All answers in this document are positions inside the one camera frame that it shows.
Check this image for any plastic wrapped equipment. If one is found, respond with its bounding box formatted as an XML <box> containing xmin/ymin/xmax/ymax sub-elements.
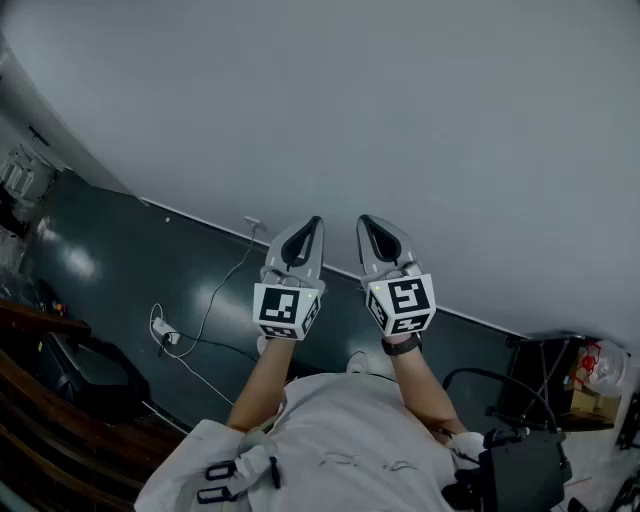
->
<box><xmin>0</xmin><ymin>214</ymin><xmax>69</xmax><ymax>326</ymax></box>

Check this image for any brown cardboard box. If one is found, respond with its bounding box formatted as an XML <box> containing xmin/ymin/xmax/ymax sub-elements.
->
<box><xmin>563</xmin><ymin>344</ymin><xmax>621</xmax><ymax>427</ymax></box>

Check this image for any white power strip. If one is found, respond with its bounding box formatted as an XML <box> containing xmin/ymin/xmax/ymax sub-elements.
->
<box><xmin>151</xmin><ymin>316</ymin><xmax>183</xmax><ymax>346</ymax></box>

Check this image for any clear plastic bag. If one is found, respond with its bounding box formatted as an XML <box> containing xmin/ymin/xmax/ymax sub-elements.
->
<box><xmin>579</xmin><ymin>339</ymin><xmax>633</xmax><ymax>392</ymax></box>

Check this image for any person's left forearm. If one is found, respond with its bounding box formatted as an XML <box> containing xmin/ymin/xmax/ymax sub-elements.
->
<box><xmin>227</xmin><ymin>337</ymin><xmax>297</xmax><ymax>434</ymax></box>

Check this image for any black wristwatch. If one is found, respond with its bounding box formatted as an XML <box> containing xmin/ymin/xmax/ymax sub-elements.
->
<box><xmin>381</xmin><ymin>333</ymin><xmax>424</xmax><ymax>358</ymax></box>

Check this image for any white toilet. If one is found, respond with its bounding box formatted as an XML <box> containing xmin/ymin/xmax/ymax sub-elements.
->
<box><xmin>17</xmin><ymin>152</ymin><xmax>56</xmax><ymax>201</ymax></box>
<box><xmin>0</xmin><ymin>147</ymin><xmax>24</xmax><ymax>194</ymax></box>

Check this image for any black bag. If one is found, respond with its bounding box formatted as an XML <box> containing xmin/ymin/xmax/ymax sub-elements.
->
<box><xmin>37</xmin><ymin>332</ymin><xmax>151</xmax><ymax>426</ymax></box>

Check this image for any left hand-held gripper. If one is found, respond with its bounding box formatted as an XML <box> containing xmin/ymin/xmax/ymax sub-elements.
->
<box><xmin>252</xmin><ymin>215</ymin><xmax>327</xmax><ymax>342</ymax></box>

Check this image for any grey harness strap with buckles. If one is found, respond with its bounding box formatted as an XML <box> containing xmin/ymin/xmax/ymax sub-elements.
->
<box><xmin>197</xmin><ymin>427</ymin><xmax>284</xmax><ymax>506</ymax></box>

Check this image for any thin black floor cable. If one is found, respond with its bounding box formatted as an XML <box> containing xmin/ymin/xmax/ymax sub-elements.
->
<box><xmin>157</xmin><ymin>329</ymin><xmax>261</xmax><ymax>364</ymax></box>

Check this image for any white power cable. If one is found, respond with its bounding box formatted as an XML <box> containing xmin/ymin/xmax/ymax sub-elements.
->
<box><xmin>148</xmin><ymin>224</ymin><xmax>269</xmax><ymax>407</ymax></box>

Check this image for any black equipment box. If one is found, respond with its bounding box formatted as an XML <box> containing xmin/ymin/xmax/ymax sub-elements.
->
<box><xmin>442</xmin><ymin>427</ymin><xmax>575</xmax><ymax>512</ymax></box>

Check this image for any white harness strap pad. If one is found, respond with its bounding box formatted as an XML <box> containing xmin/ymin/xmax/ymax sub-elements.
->
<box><xmin>446</xmin><ymin>431</ymin><xmax>486</xmax><ymax>464</ymax></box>

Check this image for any thick black cable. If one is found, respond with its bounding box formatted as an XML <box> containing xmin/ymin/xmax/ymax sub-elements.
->
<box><xmin>442</xmin><ymin>367</ymin><xmax>560</xmax><ymax>434</ymax></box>

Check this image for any person's white shirt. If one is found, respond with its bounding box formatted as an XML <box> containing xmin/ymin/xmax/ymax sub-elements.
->
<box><xmin>134</xmin><ymin>372</ymin><xmax>472</xmax><ymax>512</ymax></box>

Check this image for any person's right forearm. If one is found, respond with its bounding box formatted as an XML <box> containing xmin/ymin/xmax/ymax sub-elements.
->
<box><xmin>382</xmin><ymin>332</ymin><xmax>469</xmax><ymax>444</ymax></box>

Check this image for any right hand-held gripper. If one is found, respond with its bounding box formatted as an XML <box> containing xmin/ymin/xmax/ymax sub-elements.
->
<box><xmin>355</xmin><ymin>214</ymin><xmax>438</xmax><ymax>338</ymax></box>

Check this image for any brown wooden furniture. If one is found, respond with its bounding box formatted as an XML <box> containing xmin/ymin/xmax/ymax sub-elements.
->
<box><xmin>0</xmin><ymin>298</ymin><xmax>194</xmax><ymax>512</ymax></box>

